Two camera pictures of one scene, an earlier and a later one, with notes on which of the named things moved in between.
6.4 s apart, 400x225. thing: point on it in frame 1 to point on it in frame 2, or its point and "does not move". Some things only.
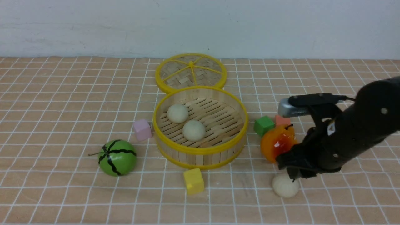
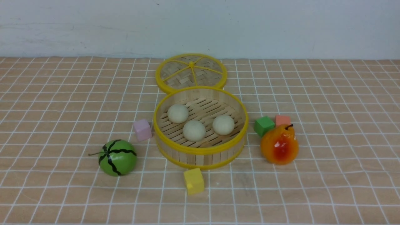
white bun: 283,186 to 223,125
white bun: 177,113 does not move
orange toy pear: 277,140 does not move
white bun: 193,131 does not move
